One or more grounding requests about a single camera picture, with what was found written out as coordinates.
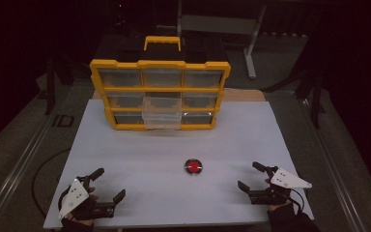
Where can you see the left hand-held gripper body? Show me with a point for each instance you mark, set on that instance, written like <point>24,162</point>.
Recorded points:
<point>74,196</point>

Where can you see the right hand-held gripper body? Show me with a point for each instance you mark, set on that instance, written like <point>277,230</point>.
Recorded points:
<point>286,180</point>

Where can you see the round red black button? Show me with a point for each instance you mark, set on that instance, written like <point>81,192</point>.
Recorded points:
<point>193,166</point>

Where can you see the clear plastic drawer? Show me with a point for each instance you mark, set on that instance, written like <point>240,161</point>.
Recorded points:
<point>161,111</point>

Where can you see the person's left hand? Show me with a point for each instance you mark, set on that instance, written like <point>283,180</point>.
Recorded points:
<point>88,208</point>

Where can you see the person's right hand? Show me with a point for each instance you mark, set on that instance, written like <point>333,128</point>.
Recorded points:
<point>275,207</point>

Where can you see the black tripod legs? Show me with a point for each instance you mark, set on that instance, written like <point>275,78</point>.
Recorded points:
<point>50,87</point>
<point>315,103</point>

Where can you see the grid of transparent drawers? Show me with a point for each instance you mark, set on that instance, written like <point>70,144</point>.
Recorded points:
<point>203,78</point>

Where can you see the yellow black drawer organizer cabinet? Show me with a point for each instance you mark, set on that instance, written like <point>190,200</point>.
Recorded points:
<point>161,64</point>

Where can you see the grey metal stand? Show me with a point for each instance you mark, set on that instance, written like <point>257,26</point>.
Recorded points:
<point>219,24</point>

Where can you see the aluminium rail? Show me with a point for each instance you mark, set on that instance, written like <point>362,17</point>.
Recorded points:
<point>331,167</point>
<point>16,167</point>

